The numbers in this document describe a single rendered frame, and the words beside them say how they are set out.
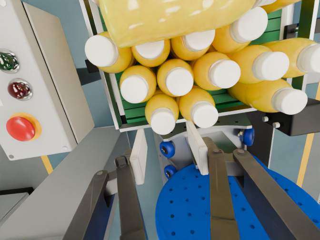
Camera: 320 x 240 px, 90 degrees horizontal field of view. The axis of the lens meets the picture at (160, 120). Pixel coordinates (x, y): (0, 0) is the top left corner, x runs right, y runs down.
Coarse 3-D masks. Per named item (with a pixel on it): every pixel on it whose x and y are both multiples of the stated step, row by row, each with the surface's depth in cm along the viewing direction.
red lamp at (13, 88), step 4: (12, 84) 20; (16, 84) 20; (20, 84) 20; (8, 88) 20; (12, 88) 20; (16, 88) 20; (20, 88) 20; (24, 88) 20; (8, 92) 20; (12, 92) 20; (16, 92) 20; (20, 92) 20; (24, 92) 20; (28, 92) 21; (12, 96) 20; (16, 96) 20; (20, 96) 20; (24, 96) 20
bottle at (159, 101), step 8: (152, 96) 31; (160, 96) 29; (168, 96) 30; (152, 104) 28; (160, 104) 27; (168, 104) 27; (176, 104) 29; (152, 112) 27; (176, 112) 28; (176, 120) 29
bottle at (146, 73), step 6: (132, 66) 27; (138, 66) 27; (144, 66) 29; (126, 72) 26; (132, 72) 25; (138, 72) 25; (144, 72) 26; (150, 72) 27; (120, 78) 27; (126, 78) 25; (144, 78) 25; (150, 78) 26; (156, 78) 36; (120, 84) 26; (150, 84) 26; (156, 84) 29; (150, 90) 26; (150, 96) 28
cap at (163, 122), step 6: (156, 114) 25; (162, 114) 25; (168, 114) 25; (156, 120) 25; (162, 120) 25; (168, 120) 25; (174, 120) 25; (156, 126) 25; (162, 126) 25; (168, 126) 25; (174, 126) 25; (156, 132) 26; (162, 132) 26; (168, 132) 26
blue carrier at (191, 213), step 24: (192, 168) 40; (264, 168) 36; (168, 192) 34; (192, 192) 33; (240, 192) 31; (288, 192) 29; (168, 216) 29; (192, 216) 28; (240, 216) 27; (312, 216) 25
